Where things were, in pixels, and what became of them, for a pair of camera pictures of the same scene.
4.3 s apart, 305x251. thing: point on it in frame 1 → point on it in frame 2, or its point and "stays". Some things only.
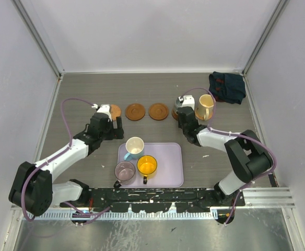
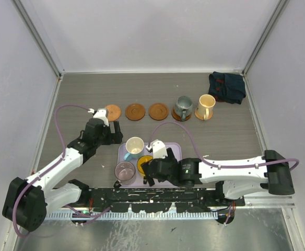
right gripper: [179, 123] → [171, 157]
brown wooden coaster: [174, 115] stays
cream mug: [206, 106] stays
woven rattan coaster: [202, 117] stays
